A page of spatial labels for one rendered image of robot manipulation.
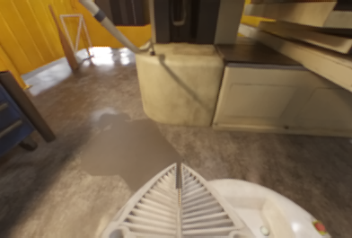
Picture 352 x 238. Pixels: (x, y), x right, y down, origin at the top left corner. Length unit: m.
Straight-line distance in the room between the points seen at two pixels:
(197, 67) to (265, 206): 0.89
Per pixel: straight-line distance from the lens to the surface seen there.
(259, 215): 0.72
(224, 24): 1.72
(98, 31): 3.95
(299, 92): 1.48
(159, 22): 1.70
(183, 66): 1.12
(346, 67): 1.16
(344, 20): 1.14
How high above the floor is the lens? 0.91
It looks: 38 degrees down
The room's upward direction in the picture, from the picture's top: 1 degrees clockwise
